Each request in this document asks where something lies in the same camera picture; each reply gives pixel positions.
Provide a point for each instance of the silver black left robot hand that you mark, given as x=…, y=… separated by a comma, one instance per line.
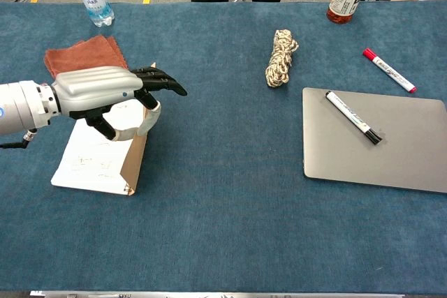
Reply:
x=97, y=88

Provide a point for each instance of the black cap whiteboard marker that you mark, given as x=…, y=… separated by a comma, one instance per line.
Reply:
x=352, y=116

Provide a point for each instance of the aluminium table edge rail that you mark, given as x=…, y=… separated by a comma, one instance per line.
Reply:
x=209, y=295

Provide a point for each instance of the kraft cover spiral notebook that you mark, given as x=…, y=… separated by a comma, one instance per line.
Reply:
x=87, y=158

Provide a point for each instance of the blue felt table cover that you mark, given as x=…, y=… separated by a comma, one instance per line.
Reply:
x=223, y=207

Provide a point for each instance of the closed grey laptop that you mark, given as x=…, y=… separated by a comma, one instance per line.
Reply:
x=335, y=158

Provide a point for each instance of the folded brown cloth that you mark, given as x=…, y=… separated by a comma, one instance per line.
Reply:
x=80, y=55

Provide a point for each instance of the red cap whiteboard marker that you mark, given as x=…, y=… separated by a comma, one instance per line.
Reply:
x=387, y=69

